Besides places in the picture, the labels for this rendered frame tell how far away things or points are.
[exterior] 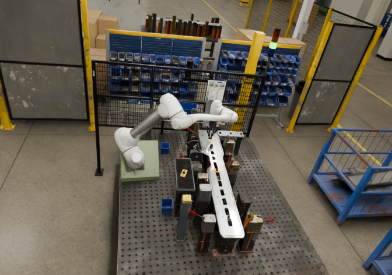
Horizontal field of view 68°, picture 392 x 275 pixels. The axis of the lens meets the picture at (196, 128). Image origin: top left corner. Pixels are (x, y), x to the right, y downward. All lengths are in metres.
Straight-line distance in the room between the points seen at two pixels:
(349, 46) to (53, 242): 4.93
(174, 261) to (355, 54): 4.42
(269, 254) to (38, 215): 2.44
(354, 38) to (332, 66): 0.51
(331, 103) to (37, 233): 4.94
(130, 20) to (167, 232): 7.37
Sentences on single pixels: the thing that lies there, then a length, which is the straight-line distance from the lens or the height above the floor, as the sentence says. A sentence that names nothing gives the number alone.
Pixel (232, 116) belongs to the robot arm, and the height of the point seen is 1.40.
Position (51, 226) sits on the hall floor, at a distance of 3.57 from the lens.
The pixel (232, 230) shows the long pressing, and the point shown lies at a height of 1.00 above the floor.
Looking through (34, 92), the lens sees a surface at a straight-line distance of 4.74.
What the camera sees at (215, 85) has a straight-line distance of 3.33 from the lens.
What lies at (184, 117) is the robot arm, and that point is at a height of 1.51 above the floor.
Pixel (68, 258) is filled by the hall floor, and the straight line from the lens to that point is 3.30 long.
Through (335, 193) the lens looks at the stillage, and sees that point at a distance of 4.38.
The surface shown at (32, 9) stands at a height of 1.75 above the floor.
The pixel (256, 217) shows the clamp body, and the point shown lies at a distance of 2.30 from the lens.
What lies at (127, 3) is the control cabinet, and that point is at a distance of 9.02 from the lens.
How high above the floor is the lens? 2.71
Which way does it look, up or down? 32 degrees down
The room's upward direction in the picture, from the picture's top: 9 degrees clockwise
